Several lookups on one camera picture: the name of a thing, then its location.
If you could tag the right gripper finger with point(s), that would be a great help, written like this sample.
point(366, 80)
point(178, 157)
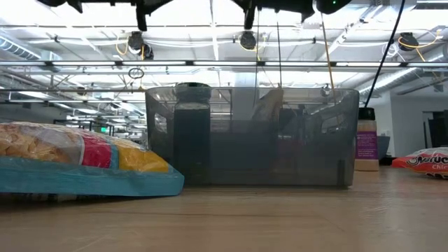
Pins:
point(249, 12)
point(143, 10)

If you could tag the yellow snack packet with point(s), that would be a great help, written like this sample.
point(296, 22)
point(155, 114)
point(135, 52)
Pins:
point(269, 105)

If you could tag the green-lid dark jar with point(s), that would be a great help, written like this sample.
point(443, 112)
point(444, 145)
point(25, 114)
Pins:
point(192, 140)

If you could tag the blue yellow chip bag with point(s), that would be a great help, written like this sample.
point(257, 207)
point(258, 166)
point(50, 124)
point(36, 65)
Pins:
point(87, 178)

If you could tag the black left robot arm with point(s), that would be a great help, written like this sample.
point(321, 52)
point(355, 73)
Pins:
point(52, 3)

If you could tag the purple-label spice jar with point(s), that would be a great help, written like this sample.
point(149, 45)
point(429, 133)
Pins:
point(367, 143)

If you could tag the translucent grey plastic bin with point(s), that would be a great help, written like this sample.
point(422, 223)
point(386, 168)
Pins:
point(315, 164)

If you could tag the dark screen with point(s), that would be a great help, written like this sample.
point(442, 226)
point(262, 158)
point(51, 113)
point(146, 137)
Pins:
point(439, 129)

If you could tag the orange ramen noodle packet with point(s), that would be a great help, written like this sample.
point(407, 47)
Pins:
point(423, 162)

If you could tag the ceiling light rail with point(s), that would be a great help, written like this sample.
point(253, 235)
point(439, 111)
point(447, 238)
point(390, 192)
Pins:
point(87, 63)

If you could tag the silver ventilation duct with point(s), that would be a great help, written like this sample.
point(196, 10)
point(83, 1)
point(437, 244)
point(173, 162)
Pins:
point(385, 84)

